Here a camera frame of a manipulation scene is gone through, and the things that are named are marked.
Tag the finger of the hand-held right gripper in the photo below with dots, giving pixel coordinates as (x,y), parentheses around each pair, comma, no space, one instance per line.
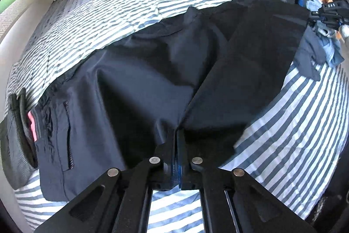
(302,1)
(316,16)

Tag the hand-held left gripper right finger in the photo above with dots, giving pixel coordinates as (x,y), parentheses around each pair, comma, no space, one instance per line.
(185,167)

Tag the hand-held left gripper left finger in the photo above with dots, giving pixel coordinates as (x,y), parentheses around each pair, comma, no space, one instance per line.
(170,167)

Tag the dark navy nylon pants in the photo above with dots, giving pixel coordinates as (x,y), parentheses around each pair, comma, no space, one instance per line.
(136,72)

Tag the light blue garment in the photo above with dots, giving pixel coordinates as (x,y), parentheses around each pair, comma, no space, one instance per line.
(331,50)

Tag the blue white striped quilt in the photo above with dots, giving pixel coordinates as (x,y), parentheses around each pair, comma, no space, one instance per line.
(272,118)

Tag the folded grey tweed pants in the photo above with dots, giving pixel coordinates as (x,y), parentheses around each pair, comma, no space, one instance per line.
(13,156)

